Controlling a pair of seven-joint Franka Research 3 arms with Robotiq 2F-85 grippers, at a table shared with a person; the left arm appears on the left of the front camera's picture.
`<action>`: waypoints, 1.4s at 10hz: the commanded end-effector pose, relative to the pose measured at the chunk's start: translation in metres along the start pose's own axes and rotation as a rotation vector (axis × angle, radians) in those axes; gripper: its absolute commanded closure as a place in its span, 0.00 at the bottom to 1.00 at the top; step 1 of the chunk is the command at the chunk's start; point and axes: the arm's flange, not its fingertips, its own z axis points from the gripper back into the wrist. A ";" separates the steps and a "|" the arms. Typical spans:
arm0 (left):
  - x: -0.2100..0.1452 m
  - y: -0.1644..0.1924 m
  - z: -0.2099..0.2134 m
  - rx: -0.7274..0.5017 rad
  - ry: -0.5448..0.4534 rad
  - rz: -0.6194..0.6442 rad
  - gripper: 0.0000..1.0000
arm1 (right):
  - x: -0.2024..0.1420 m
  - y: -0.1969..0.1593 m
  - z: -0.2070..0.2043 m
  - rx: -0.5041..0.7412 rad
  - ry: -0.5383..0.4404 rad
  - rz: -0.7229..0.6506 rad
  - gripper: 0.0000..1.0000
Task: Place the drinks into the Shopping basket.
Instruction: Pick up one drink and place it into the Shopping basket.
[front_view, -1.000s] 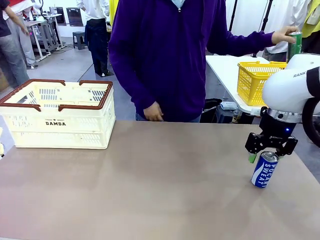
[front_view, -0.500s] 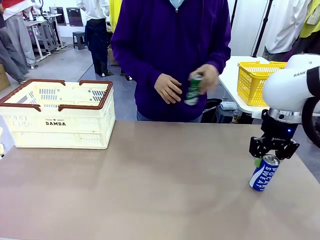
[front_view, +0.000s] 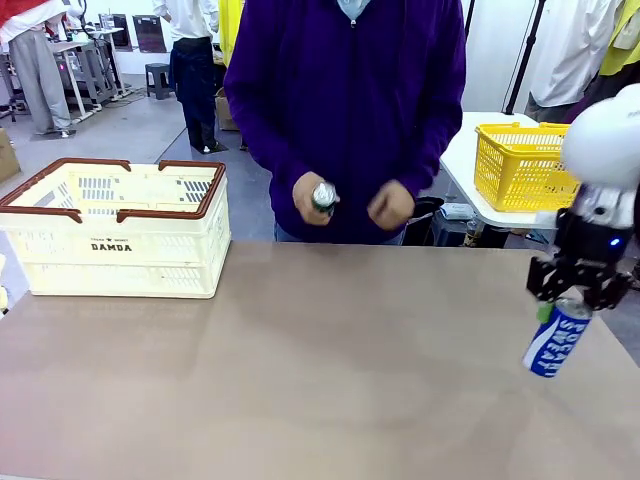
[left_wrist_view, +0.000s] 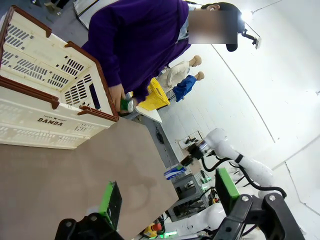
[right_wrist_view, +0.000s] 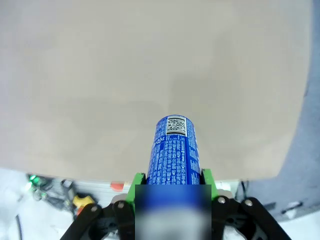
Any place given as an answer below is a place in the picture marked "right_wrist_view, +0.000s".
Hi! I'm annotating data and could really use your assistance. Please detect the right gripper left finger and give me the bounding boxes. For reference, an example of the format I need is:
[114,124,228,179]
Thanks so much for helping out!
[59,172,147,240]

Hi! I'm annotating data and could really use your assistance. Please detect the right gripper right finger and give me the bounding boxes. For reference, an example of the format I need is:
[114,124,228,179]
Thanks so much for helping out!
[201,168,293,240]

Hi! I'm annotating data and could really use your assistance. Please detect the blue drink can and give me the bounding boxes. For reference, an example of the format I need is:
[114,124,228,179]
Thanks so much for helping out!
[146,114,203,216]

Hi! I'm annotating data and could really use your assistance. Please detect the red emergency stop button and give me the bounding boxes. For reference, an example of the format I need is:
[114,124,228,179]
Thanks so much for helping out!
[110,182,125,193]

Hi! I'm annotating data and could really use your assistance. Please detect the black power adapter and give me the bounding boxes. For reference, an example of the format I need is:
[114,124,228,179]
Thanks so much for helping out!
[61,179,74,191]

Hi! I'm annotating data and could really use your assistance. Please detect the white slotted mounting rail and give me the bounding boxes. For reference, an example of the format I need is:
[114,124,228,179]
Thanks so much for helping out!
[72,178,137,201]

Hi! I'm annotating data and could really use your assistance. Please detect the black coiled cable bundle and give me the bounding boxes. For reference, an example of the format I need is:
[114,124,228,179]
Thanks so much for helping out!
[23,174,76,210]

